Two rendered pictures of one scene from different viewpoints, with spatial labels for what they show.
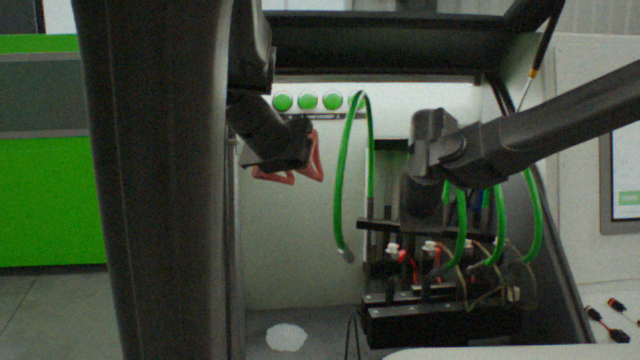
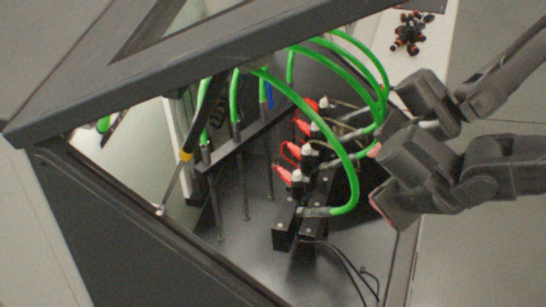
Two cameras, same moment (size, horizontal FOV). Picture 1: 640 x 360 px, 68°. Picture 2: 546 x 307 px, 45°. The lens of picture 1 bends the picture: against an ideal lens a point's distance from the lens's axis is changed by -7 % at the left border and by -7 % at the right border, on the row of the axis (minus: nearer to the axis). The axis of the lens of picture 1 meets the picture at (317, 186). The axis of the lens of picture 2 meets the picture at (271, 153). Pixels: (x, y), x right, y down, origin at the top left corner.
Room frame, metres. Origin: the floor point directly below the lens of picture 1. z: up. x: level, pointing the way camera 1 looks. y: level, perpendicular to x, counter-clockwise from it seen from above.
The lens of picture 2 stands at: (0.57, 0.71, 2.10)
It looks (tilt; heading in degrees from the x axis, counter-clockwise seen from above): 44 degrees down; 297
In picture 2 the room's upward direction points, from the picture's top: 5 degrees counter-clockwise
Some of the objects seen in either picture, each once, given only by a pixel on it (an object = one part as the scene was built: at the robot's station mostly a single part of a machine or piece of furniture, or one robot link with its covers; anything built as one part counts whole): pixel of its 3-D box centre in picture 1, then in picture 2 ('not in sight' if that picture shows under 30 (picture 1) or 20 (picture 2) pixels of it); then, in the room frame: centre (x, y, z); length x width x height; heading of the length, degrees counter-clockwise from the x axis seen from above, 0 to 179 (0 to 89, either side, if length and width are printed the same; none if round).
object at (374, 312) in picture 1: (439, 328); (312, 198); (0.98, -0.27, 0.91); 0.34 x 0.10 x 0.15; 98
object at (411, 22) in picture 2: not in sight; (413, 29); (0.91, -0.90, 1.01); 0.23 x 0.11 x 0.06; 98
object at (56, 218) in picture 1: (68, 150); not in sight; (3.47, 1.81, 0.81); 1.05 x 0.81 x 1.62; 98
